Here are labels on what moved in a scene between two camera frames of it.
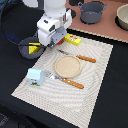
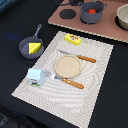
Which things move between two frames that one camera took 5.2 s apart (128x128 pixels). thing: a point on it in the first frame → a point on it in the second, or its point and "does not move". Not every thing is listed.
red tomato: (61, 41) → (92, 11)
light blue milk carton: (36, 76) does not move
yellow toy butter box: (72, 39) does not move
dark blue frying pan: (23, 48) does not move
